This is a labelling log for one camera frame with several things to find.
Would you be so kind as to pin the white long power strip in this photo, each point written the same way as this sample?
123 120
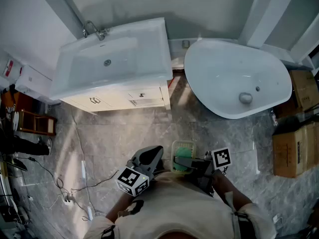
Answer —
83 170
90 213

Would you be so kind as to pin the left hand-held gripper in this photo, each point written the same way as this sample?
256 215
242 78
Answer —
132 180

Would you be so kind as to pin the green rounded plastic object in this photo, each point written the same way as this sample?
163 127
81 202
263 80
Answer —
183 152

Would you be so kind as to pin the wooden stool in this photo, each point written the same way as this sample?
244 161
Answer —
51 126

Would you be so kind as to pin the flat cardboard box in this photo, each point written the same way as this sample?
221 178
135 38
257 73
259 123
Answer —
304 88

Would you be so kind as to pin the person's left forearm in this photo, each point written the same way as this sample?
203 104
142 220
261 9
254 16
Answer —
117 208

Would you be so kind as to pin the pale green soap dish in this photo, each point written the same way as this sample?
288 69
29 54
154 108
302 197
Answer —
189 145

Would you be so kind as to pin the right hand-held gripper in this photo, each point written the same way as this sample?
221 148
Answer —
220 158

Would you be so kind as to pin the large cardboard box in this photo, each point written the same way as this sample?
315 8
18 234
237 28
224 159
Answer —
286 153

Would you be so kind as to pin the person's beige shirt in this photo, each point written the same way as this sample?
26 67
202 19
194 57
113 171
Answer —
174 208

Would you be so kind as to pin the white toilet tank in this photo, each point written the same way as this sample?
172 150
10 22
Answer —
35 81

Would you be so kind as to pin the grey wall socket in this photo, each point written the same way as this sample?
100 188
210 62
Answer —
186 43

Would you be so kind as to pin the white item with red label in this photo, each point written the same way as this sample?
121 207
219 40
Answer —
10 67

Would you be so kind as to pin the white oval bathtub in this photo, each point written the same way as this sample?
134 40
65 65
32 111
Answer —
224 71

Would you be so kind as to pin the chrome faucet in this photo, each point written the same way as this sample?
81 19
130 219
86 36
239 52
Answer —
99 35

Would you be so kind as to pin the white rectangular sink basin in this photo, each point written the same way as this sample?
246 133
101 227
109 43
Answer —
87 66

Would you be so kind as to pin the white vanity cabinet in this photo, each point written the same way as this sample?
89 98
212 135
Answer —
117 97

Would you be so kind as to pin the person's right forearm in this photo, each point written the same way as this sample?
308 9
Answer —
224 188

